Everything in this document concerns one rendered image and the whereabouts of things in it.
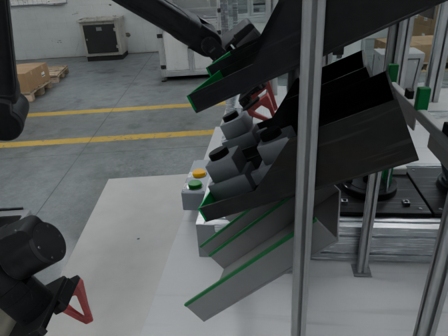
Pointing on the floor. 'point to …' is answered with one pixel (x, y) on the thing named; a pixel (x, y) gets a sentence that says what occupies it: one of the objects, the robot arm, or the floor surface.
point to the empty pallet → (56, 73)
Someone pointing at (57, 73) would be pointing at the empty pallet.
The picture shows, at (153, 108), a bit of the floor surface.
